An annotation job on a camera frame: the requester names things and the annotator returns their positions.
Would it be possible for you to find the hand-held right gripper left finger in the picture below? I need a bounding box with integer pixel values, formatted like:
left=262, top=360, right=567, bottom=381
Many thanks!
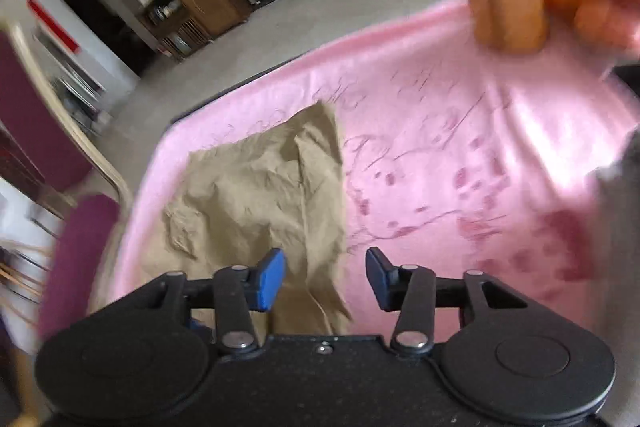
left=145, top=248, right=287, bottom=356

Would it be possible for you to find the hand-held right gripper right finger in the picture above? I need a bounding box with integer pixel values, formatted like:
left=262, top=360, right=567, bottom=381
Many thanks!
left=365, top=247, right=528, bottom=356

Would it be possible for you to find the beige jacket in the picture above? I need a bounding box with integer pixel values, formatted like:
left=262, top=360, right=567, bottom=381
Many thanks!
left=142, top=102, right=356, bottom=335

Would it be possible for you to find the pink printed blanket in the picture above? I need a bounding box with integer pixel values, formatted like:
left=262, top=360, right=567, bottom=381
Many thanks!
left=107, top=0, right=640, bottom=338

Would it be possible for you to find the grey cloth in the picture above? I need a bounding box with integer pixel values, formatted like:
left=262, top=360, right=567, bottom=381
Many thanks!
left=595, top=122, right=640, bottom=338

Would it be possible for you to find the maroon padded chair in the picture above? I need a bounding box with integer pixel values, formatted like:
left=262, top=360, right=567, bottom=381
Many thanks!
left=0, top=24, right=133, bottom=343

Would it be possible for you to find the wooden cabinet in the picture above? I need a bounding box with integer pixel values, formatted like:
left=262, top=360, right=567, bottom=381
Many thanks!
left=140, top=0, right=256, bottom=60

